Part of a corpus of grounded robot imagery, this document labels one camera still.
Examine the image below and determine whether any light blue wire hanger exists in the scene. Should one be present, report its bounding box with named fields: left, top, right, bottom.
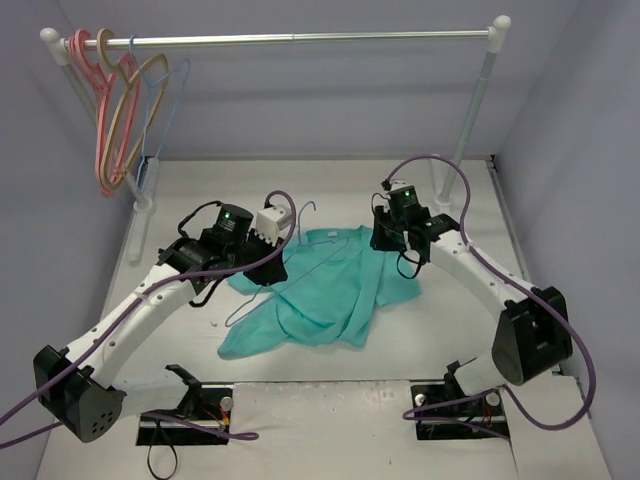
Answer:
left=224, top=200, right=349, bottom=328

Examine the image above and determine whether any teal t shirt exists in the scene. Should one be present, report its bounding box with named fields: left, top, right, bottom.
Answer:
left=217, top=225, right=422, bottom=360

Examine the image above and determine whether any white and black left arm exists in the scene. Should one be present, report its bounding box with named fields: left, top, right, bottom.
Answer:
left=33, top=202, right=296, bottom=443

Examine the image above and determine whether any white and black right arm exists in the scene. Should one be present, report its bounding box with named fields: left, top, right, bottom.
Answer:
left=371, top=181, right=573, bottom=412

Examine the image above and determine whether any tan wooden hanger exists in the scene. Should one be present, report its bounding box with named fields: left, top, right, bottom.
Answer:
left=96, top=28, right=169, bottom=195

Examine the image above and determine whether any silver clothes rack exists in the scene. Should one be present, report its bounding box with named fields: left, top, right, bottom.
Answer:
left=39, top=14, right=513, bottom=264

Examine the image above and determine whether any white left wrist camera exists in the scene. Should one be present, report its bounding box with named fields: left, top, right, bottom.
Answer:
left=255, top=204, right=293, bottom=246

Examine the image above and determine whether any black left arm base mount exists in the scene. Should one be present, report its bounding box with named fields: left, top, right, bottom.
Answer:
left=136, top=364, right=234, bottom=448

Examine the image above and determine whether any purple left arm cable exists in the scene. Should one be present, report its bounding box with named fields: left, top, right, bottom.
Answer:
left=0, top=189, right=296, bottom=449

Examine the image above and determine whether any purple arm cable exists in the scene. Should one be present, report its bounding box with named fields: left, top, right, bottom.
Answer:
left=382, top=153, right=600, bottom=431
left=0, top=189, right=296, bottom=449

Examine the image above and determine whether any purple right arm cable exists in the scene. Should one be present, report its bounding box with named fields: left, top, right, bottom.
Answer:
left=382, top=153, right=600, bottom=431

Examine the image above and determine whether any black cable loop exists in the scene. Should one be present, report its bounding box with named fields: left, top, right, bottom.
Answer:
left=146, top=442, right=178, bottom=479

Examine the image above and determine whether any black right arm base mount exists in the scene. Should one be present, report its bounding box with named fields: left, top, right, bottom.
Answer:
left=408, top=382, right=510, bottom=441

